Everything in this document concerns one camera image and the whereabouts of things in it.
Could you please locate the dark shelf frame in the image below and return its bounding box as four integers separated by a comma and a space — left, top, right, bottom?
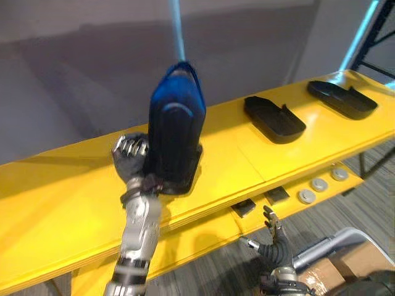
351, 0, 395, 87

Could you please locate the cardboard box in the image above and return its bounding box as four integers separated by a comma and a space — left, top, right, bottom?
297, 240, 395, 296

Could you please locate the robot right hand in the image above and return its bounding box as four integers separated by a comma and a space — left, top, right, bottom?
241, 205, 293, 268

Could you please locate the black plastic housing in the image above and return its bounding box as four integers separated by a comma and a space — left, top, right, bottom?
306, 80, 378, 121
142, 60, 207, 195
244, 96, 307, 145

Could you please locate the yellow shelf board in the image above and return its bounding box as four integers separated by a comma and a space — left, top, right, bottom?
70, 165, 365, 296
0, 69, 395, 295

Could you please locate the silver round disc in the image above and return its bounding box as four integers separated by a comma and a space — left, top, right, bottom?
331, 167, 349, 182
310, 178, 329, 192
297, 189, 316, 205

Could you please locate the grey plastic bin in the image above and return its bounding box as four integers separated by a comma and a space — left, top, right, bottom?
291, 227, 395, 296

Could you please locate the dark square part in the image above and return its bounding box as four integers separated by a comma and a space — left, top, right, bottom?
265, 186, 290, 205

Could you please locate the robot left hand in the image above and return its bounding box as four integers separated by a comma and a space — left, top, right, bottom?
111, 133, 164, 194

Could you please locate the yellow lower shelf board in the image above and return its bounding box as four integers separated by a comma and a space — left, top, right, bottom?
70, 165, 365, 296

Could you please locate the light blue shelf upright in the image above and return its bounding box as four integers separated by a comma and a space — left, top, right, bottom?
168, 0, 186, 62
326, 0, 386, 88

